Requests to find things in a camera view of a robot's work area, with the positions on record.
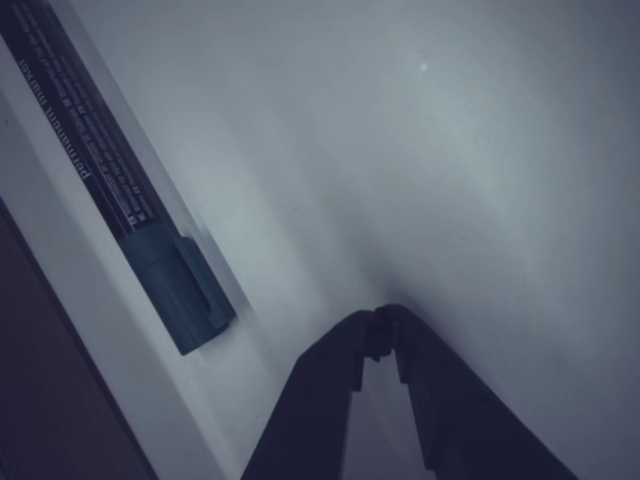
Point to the green capped permanent marker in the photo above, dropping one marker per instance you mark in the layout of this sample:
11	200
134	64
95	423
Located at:
105	150

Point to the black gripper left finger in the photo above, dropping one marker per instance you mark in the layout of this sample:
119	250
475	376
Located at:
310	400

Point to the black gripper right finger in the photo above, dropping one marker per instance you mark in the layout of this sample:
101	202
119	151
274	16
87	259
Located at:
465	410

